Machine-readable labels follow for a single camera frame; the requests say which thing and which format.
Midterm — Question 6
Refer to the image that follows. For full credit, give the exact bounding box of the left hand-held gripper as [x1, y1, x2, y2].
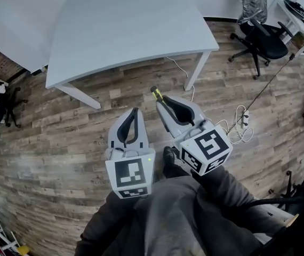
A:
[105, 107, 156, 199]

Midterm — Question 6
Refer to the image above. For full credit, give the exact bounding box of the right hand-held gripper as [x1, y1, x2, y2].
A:
[156, 94, 234, 176]

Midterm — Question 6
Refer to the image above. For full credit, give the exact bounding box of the yellow black utility knife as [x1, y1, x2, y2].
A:
[150, 86, 168, 106]

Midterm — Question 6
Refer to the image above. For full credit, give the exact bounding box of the person's right forearm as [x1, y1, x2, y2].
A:
[190, 163, 262, 250]

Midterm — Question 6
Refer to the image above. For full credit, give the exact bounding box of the person's left forearm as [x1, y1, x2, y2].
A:
[74, 187, 148, 256]

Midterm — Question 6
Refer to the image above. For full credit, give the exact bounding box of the person's black shoe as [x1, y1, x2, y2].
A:
[162, 146, 176, 170]

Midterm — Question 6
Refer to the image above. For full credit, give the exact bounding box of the person's dark trouser leg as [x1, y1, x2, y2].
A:
[163, 164, 195, 182]

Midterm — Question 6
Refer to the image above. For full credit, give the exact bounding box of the white power strip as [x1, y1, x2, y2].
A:
[241, 110, 250, 129]

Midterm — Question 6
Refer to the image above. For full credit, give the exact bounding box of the person's grey jacket torso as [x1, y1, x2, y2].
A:
[125, 174, 252, 256]

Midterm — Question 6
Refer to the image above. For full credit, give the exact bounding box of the white table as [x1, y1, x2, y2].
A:
[45, 0, 220, 110]

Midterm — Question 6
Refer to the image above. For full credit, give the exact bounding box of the black office chair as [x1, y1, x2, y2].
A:
[228, 19, 294, 81]

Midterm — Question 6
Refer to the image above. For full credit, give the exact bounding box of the black swivel chair base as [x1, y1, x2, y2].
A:
[269, 170, 302, 200]

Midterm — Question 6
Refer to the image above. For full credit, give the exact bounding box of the plastic-wrapped chair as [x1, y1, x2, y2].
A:
[236, 0, 269, 25]

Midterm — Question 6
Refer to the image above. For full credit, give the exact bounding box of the grey chair seat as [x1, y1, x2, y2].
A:
[250, 203, 301, 246]

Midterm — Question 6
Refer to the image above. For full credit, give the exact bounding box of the small white desk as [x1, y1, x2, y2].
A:
[268, 0, 304, 61]

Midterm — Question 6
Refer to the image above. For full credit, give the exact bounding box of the long white desk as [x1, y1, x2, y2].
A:
[0, 0, 71, 75]

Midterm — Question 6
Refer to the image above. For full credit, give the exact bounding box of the thin white floor cable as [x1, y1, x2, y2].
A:
[165, 56, 196, 101]

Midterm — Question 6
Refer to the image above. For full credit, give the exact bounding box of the coiled white cable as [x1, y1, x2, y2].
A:
[215, 105, 255, 145]

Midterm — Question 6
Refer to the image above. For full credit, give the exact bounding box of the long black floor cable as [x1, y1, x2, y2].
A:
[231, 52, 296, 129]

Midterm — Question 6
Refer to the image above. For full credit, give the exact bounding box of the black cable bundle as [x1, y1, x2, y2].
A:
[283, 0, 304, 35]

